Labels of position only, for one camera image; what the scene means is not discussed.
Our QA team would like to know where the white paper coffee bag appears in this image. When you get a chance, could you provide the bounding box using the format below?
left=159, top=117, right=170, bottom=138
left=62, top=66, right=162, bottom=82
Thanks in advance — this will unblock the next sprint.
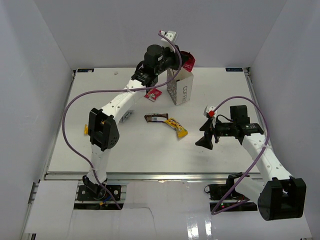
left=166, top=68, right=194, bottom=106

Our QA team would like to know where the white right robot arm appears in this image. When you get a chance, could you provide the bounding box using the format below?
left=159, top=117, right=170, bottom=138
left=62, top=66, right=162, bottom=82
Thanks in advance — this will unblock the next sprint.
left=195, top=118, right=307, bottom=221

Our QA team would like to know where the small yellow snack packet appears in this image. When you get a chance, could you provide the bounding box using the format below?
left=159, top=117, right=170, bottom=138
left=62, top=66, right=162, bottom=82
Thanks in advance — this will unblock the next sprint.
left=83, top=124, right=89, bottom=135

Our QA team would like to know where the black corner label left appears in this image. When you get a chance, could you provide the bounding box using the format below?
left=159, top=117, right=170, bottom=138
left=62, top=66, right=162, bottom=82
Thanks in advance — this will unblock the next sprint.
left=76, top=68, right=95, bottom=73

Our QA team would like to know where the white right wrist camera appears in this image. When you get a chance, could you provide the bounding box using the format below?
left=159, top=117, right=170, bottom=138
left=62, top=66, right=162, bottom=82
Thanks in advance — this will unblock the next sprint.
left=203, top=105, right=216, bottom=126

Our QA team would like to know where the brown chocolate bar wrapper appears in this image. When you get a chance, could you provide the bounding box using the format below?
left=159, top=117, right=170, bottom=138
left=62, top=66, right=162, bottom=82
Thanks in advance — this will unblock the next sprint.
left=144, top=113, right=169, bottom=123

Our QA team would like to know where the silver grey snack packet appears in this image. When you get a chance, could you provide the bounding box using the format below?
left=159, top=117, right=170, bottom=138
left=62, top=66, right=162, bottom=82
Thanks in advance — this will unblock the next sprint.
left=120, top=110, right=134, bottom=123

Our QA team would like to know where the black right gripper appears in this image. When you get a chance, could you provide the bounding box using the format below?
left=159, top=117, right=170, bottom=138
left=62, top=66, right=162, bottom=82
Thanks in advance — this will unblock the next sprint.
left=195, top=116, right=237, bottom=150

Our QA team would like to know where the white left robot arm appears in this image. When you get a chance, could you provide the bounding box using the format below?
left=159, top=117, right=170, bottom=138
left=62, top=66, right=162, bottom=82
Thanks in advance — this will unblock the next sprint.
left=82, top=44, right=189, bottom=200

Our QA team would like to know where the aluminium table edge rail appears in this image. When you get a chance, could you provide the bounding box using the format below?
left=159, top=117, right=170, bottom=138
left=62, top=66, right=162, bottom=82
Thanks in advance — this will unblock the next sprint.
left=19, top=67, right=286, bottom=240

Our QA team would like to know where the red snack packet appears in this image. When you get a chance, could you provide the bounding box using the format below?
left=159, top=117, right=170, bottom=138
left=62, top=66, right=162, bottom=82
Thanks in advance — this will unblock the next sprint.
left=144, top=88, right=162, bottom=102
left=182, top=52, right=196, bottom=73

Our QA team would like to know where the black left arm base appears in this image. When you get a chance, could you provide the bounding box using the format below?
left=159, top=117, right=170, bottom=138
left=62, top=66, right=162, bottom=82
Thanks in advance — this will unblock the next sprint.
left=74, top=175, right=124, bottom=211

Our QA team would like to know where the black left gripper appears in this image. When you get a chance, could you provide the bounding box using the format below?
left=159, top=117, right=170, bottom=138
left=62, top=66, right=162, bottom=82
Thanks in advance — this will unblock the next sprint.
left=154, top=44, right=188, bottom=76

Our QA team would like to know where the black corner label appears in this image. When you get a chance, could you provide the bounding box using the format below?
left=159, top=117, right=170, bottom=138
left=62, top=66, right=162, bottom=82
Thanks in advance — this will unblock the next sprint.
left=225, top=67, right=243, bottom=72
left=76, top=68, right=95, bottom=73

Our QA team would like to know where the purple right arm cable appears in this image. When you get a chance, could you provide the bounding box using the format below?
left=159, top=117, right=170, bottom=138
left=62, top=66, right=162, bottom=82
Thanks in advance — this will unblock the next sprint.
left=211, top=96, right=270, bottom=217

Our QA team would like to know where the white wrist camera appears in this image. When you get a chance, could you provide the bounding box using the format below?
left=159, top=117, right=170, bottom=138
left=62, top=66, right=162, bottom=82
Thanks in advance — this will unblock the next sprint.
left=159, top=30, right=178, bottom=47
left=203, top=105, right=216, bottom=126

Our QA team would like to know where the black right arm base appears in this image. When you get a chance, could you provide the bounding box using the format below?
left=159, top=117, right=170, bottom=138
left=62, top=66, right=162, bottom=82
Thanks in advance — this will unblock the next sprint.
left=203, top=172, right=258, bottom=212

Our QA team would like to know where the black corner label right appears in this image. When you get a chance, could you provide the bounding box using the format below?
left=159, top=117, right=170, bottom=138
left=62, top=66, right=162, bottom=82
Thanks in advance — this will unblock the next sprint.
left=225, top=67, right=243, bottom=72

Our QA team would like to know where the yellow M&M's packet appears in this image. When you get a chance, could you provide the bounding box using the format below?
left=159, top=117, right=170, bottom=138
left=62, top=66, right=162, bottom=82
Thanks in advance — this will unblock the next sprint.
left=164, top=117, right=188, bottom=139

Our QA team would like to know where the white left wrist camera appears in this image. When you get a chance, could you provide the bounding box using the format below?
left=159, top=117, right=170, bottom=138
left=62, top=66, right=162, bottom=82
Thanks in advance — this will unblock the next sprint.
left=159, top=30, right=178, bottom=47

